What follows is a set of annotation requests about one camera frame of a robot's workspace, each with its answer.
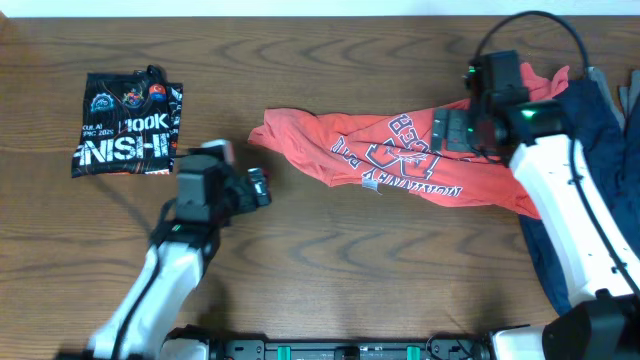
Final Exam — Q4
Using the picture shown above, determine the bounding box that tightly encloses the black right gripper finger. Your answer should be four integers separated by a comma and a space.
430, 108, 449, 151
446, 110, 470, 153

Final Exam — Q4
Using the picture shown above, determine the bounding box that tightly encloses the orange soccer t-shirt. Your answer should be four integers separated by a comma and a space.
247, 62, 571, 220

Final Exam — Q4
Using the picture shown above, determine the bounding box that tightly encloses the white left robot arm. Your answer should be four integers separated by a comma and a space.
54, 154, 271, 360

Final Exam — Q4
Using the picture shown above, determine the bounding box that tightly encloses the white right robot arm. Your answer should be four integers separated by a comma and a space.
432, 100, 639, 359

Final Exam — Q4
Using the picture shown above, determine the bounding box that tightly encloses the black folded printed shirt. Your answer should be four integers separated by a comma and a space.
71, 65, 184, 178

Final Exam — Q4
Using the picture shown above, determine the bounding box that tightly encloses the navy blue garment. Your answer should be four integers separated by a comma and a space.
519, 79, 639, 315

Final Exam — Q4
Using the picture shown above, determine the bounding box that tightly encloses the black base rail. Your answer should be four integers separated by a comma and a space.
164, 327, 494, 360

